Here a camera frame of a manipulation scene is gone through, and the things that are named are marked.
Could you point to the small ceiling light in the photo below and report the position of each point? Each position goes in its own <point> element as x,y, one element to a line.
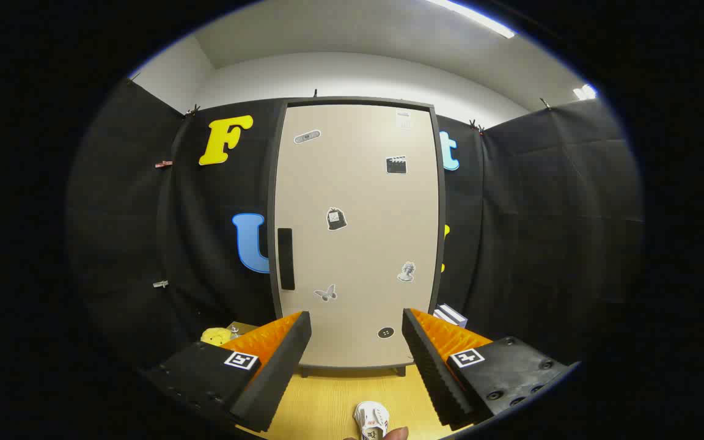
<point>584,92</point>

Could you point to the dark grey shoe cabinet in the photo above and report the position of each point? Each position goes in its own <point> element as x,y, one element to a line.
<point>358,101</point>

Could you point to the black backdrop cloth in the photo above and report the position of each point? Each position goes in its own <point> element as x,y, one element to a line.
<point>541,214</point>

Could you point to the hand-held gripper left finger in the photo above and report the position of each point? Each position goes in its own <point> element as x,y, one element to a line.
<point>278,366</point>

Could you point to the long ceiling light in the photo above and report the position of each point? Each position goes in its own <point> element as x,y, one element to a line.
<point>477,18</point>

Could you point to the white canvas shoe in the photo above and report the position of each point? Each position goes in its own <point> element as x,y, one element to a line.
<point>371,418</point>

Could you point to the yellow plush toy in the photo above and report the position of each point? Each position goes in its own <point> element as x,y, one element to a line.
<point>214,336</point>

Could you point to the white cardboard box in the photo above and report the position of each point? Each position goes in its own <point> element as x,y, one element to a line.
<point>454,316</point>
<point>439,315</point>

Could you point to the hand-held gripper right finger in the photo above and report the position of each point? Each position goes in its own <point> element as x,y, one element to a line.
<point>431,366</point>

